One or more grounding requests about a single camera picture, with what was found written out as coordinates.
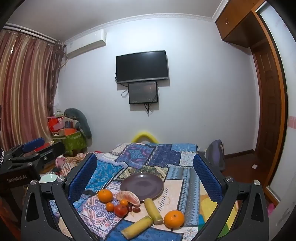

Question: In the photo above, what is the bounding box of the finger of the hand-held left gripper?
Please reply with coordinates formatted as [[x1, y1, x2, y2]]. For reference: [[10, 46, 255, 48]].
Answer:
[[11, 142, 66, 173], [5, 137, 46, 158]]

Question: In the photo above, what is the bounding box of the frosted sliding wardrobe door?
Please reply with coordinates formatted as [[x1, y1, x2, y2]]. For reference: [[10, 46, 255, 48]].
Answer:
[[253, 0, 296, 210]]

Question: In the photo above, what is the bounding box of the grey long pillow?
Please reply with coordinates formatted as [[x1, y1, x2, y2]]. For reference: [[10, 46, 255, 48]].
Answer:
[[64, 108, 92, 139]]

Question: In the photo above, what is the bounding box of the grey chair back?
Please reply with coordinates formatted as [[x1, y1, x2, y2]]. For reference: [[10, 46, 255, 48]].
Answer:
[[205, 139, 226, 172]]

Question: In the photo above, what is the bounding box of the brown wooden door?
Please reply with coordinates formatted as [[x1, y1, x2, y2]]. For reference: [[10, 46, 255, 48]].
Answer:
[[250, 42, 284, 159]]

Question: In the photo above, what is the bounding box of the wooden overhead cabinet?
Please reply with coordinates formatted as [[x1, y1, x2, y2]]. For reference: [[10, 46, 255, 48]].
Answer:
[[215, 0, 270, 49]]

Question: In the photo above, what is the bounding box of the large orange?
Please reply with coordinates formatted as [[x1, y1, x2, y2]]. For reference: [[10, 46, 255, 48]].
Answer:
[[164, 210, 185, 229], [98, 189, 114, 203]]

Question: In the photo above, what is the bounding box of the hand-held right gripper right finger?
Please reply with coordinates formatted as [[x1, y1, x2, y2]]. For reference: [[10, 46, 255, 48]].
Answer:
[[192, 153, 270, 241]]

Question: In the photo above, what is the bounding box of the purple round plate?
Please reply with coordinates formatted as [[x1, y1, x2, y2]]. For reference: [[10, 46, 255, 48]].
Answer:
[[120, 173, 164, 201]]

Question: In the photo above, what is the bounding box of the striped brown curtain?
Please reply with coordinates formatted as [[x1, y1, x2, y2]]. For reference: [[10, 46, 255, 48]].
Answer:
[[0, 29, 65, 152]]

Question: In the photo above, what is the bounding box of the red bag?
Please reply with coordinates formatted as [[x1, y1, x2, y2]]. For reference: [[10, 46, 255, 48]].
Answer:
[[47, 116, 64, 134]]

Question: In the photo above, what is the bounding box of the red tomato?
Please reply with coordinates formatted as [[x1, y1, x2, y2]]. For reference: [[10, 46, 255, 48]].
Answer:
[[114, 204, 128, 218]]

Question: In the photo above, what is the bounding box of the black wall television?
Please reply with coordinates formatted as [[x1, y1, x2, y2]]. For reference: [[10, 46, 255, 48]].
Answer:
[[116, 50, 169, 84]]

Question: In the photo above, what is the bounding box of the black monitor cable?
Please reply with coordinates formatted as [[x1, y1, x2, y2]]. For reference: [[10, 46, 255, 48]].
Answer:
[[144, 103, 155, 117]]

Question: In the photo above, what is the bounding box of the green storage box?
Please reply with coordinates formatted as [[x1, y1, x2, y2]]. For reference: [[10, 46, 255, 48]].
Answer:
[[53, 131, 88, 155]]

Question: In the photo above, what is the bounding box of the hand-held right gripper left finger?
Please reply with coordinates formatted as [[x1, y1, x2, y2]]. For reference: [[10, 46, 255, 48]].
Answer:
[[20, 153, 102, 241]]

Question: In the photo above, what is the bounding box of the pale round bowl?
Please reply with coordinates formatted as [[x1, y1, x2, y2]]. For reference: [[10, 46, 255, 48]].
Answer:
[[39, 174, 59, 184]]

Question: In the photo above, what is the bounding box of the white air conditioner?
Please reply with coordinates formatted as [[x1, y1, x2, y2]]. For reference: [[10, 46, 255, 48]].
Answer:
[[65, 30, 107, 58]]

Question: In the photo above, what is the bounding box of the pink floral cloth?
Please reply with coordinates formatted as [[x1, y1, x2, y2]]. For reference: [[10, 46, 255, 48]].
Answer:
[[55, 152, 93, 177]]

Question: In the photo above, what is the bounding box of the small black wall monitor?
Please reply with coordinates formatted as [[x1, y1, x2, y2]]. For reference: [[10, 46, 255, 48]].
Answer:
[[128, 81, 159, 105]]

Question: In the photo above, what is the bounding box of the blue patchwork blanket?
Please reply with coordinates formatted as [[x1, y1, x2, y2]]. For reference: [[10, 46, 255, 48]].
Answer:
[[48, 142, 238, 241]]

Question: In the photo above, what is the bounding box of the yellow-green sugarcane piece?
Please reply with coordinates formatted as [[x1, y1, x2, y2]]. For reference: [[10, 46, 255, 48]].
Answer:
[[121, 215, 153, 240], [144, 198, 164, 225]]

